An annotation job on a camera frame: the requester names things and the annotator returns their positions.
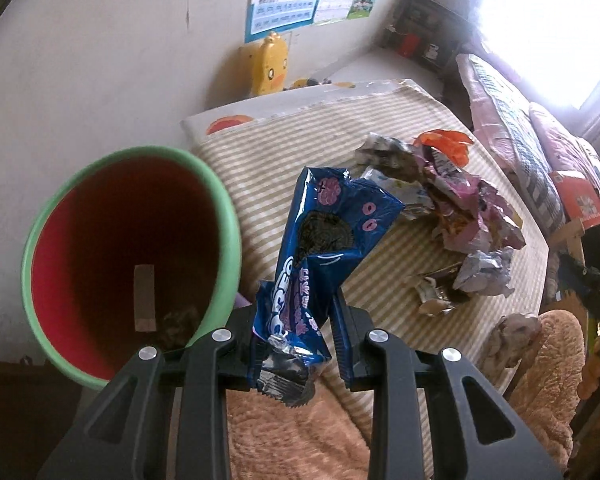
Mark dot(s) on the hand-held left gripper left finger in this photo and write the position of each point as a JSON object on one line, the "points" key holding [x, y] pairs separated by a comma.
{"points": [[237, 355]]}

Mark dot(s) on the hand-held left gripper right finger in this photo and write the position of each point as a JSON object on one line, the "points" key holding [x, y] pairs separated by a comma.
{"points": [[341, 345]]}

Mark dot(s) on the brown cream wrapper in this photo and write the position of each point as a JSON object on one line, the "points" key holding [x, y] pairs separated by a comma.
{"points": [[437, 290]]}

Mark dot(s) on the blue cookie wrapper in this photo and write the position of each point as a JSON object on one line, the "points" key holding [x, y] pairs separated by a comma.
{"points": [[320, 230]]}

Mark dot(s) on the yellow snack wrapper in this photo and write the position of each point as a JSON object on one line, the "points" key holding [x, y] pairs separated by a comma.
{"points": [[457, 227]]}

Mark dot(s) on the red bin with green rim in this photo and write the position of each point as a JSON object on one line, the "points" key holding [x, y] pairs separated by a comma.
{"points": [[105, 240]]}

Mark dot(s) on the pink wrapper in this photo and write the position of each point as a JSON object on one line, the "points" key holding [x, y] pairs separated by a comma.
{"points": [[480, 200]]}

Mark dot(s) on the dark crumpled scrap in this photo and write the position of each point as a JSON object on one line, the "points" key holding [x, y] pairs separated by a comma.
{"points": [[180, 327]]}

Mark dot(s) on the brown fuzzy plush cover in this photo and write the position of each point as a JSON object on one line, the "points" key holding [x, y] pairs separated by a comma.
{"points": [[290, 440]]}

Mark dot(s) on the silver crumpled wrapper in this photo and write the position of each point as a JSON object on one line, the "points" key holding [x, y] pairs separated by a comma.
{"points": [[485, 270]]}

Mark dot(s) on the white blue crumpled wrapper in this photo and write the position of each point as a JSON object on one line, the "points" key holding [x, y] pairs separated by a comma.
{"points": [[395, 190]]}

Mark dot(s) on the grey white plush toy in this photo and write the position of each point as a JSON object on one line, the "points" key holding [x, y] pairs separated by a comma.
{"points": [[512, 340]]}

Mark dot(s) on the beige striped mat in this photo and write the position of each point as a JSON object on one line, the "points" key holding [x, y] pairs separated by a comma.
{"points": [[265, 160]]}

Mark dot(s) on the grey crumpled wrapper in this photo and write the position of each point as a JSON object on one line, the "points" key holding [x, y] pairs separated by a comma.
{"points": [[385, 150]]}

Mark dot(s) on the dark brown wooden furniture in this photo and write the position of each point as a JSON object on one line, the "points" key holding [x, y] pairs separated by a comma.
{"points": [[25, 420]]}

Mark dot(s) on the white fruit print cover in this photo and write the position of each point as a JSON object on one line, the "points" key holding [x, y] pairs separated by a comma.
{"points": [[200, 127]]}

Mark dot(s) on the orange plastic wrapper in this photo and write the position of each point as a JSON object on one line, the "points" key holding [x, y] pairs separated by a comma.
{"points": [[447, 140]]}

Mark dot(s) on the small yellow toy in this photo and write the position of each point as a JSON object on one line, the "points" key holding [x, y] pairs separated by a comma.
{"points": [[300, 83]]}

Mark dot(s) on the pink striped quilt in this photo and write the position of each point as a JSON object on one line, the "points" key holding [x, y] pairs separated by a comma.
{"points": [[510, 130]]}

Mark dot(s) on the orange red box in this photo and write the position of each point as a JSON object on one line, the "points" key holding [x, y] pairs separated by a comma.
{"points": [[580, 200]]}

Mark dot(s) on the yellow duck toy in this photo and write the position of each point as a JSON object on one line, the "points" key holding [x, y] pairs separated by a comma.
{"points": [[267, 65]]}

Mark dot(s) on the pink pillow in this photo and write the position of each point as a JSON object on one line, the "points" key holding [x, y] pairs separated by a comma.
{"points": [[565, 135]]}

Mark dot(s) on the dark shelf unit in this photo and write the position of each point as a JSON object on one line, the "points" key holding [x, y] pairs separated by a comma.
{"points": [[425, 30]]}

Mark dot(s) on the bright window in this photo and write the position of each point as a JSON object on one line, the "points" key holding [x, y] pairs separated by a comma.
{"points": [[545, 25]]}

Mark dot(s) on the blue wall chart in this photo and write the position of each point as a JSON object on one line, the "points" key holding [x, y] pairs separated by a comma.
{"points": [[282, 0]]}

